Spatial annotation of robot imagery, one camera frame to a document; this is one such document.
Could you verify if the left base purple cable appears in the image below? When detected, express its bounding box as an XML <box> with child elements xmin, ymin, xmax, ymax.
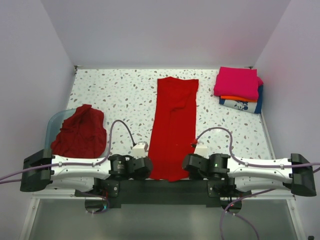
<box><xmin>79</xmin><ymin>191</ymin><xmax>111</xmax><ymax>215</ymax></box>

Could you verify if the folded pink t-shirt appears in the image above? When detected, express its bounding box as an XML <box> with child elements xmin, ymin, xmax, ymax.
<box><xmin>213</xmin><ymin>66</ymin><xmax>263</xmax><ymax>102</ymax></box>

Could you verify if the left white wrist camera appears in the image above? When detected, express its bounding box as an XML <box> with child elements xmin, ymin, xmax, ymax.
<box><xmin>131</xmin><ymin>141</ymin><xmax>148</xmax><ymax>159</ymax></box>

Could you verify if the folded orange t-shirt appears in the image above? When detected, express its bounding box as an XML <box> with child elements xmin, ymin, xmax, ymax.
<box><xmin>220</xmin><ymin>95</ymin><xmax>258</xmax><ymax>103</ymax></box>

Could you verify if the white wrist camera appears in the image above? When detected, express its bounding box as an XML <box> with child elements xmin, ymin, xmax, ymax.
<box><xmin>131</xmin><ymin>141</ymin><xmax>148</xmax><ymax>159</ymax></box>
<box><xmin>191</xmin><ymin>141</ymin><xmax>208</xmax><ymax>158</ymax></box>

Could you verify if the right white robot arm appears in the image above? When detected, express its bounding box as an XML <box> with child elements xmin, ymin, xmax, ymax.
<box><xmin>182</xmin><ymin>153</ymin><xmax>317</xmax><ymax>197</ymax></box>

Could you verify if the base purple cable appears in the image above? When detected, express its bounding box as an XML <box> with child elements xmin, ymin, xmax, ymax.
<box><xmin>79</xmin><ymin>191</ymin><xmax>111</xmax><ymax>215</ymax></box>
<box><xmin>219</xmin><ymin>187</ymin><xmax>276</xmax><ymax>240</ymax></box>

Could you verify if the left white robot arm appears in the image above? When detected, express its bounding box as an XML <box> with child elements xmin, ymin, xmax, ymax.
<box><xmin>20</xmin><ymin>149</ymin><xmax>153</xmax><ymax>196</ymax></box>

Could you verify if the bright red t-shirt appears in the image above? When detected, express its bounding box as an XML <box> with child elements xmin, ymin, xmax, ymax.
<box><xmin>148</xmin><ymin>77</ymin><xmax>199</xmax><ymax>182</ymax></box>

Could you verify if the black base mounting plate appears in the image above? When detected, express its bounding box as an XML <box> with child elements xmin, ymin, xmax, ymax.
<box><xmin>74</xmin><ymin>178</ymin><xmax>251</xmax><ymax>209</ymax></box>

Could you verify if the folded blue t-shirt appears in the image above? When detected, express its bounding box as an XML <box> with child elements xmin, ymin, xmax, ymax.
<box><xmin>254</xmin><ymin>84</ymin><xmax>264</xmax><ymax>114</ymax></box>

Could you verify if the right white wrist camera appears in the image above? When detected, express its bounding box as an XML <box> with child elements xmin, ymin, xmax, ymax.
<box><xmin>191</xmin><ymin>141</ymin><xmax>208</xmax><ymax>158</ymax></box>

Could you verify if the translucent blue plastic bin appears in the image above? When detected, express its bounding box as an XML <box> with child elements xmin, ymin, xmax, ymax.
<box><xmin>44</xmin><ymin>108</ymin><xmax>76</xmax><ymax>153</ymax></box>

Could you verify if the folded white printed t-shirt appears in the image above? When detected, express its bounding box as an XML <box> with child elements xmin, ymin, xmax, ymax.
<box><xmin>219</xmin><ymin>98</ymin><xmax>257</xmax><ymax>113</ymax></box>

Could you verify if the dark red t-shirt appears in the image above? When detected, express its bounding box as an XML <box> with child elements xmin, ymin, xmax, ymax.
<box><xmin>50</xmin><ymin>104</ymin><xmax>107</xmax><ymax>159</ymax></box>

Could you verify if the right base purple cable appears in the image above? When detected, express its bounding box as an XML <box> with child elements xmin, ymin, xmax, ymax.
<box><xmin>219</xmin><ymin>187</ymin><xmax>276</xmax><ymax>240</ymax></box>

